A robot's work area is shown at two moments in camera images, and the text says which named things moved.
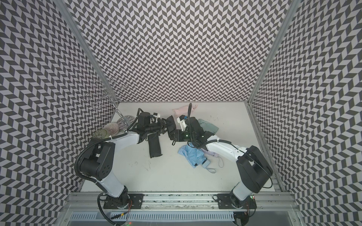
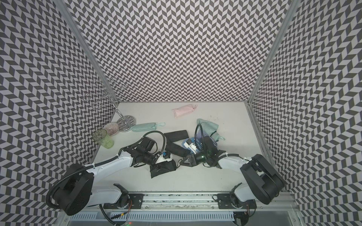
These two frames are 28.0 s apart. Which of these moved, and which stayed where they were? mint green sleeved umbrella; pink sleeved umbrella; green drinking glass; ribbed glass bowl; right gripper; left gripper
Moved: left gripper; right gripper
Stayed: pink sleeved umbrella; green drinking glass; mint green sleeved umbrella; ribbed glass bowl
